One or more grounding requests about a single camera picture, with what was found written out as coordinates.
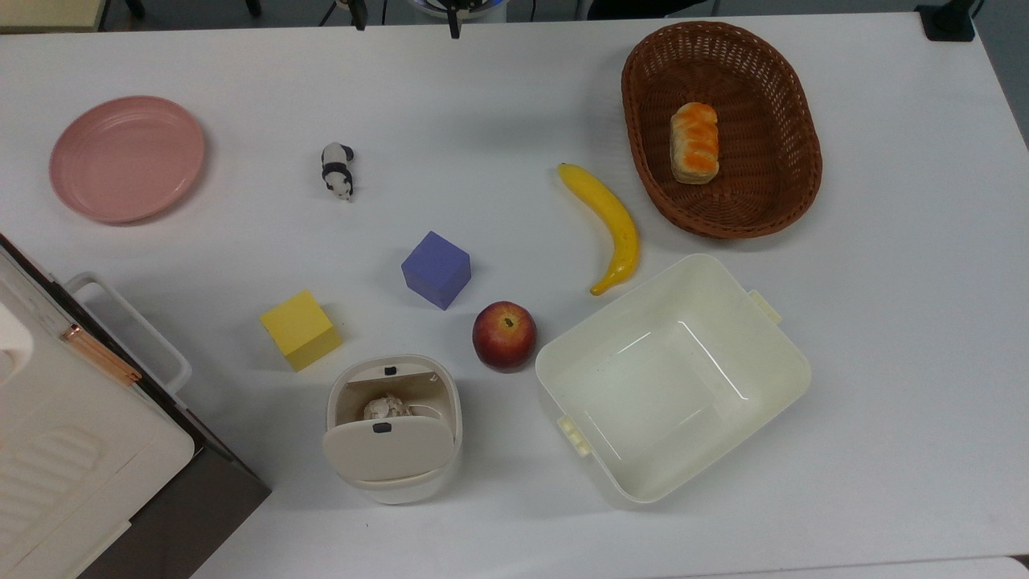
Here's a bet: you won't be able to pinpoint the cream trash can lid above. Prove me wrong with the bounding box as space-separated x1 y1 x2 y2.
323 410 455 483

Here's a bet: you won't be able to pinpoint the cream small trash can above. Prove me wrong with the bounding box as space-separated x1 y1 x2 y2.
323 354 463 506

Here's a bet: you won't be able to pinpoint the black tripod legs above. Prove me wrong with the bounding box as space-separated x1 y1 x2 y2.
318 0 371 31

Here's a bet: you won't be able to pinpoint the small panda figurine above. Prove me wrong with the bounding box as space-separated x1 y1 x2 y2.
321 142 356 202

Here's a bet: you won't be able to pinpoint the purple foam cube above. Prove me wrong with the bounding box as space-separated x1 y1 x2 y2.
401 232 472 310

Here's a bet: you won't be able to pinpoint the yellow banana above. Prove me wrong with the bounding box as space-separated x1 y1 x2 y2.
558 163 641 297

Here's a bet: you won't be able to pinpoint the orange glazed bread loaf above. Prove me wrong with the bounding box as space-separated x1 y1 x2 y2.
670 102 720 186

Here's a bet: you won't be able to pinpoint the red apple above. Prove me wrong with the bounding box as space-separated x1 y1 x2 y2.
472 301 538 372

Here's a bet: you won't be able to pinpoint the brown wicker basket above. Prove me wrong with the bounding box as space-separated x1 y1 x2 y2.
621 22 823 240

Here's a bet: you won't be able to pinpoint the yellow foam cube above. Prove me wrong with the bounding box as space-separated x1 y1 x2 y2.
260 289 344 372

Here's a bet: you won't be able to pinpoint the pink round plate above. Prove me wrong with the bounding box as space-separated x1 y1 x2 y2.
50 96 206 224

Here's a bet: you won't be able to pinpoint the crumpled paper ball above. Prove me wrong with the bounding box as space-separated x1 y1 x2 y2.
363 392 415 421

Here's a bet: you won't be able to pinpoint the light wooden table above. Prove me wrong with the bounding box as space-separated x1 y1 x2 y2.
0 0 110 34

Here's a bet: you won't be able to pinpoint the cream plastic open container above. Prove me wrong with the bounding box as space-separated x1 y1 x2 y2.
535 254 812 506

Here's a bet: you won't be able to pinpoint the copper box latch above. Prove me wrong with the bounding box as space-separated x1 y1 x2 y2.
60 323 143 385

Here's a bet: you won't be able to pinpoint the black table clamp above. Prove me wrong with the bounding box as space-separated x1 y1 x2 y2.
916 0 978 42

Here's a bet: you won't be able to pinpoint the cream plastic storage box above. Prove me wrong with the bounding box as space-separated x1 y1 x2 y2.
0 241 195 579

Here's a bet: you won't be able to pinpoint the white drawer handle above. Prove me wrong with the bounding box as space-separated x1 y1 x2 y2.
64 272 192 395

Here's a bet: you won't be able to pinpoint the white appliance with handle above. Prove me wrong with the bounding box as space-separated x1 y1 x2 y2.
0 233 272 579

